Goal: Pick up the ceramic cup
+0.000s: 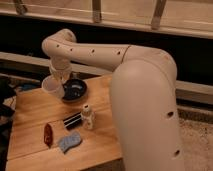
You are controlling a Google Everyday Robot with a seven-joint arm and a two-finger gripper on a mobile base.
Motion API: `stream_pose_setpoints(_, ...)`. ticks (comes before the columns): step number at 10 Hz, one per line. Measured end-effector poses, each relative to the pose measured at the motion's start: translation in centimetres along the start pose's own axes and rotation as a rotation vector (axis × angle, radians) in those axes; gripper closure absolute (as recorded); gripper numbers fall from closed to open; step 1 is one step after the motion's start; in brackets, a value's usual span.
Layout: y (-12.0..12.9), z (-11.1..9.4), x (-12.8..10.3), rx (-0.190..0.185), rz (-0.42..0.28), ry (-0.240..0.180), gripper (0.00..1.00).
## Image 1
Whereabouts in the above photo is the red oblong object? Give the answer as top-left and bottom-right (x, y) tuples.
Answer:
(44, 124), (53, 147)

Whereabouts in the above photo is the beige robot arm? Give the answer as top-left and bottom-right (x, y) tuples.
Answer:
(42, 29), (186, 171)

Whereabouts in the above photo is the black striped box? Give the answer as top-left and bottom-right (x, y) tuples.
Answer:
(63, 112), (82, 130)

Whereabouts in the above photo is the wooden railing frame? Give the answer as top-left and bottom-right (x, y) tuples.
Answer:
(0, 0), (213, 39)

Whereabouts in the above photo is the blue sponge cloth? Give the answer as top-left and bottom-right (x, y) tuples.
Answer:
(58, 131), (82, 153)

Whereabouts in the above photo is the dark ceramic cup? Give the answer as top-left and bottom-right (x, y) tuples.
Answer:
(62, 79), (87, 102)

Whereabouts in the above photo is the small white bottle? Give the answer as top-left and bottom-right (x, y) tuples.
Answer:
(81, 104), (95, 130)

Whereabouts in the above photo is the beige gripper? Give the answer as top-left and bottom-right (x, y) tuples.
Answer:
(41, 75), (65, 99)

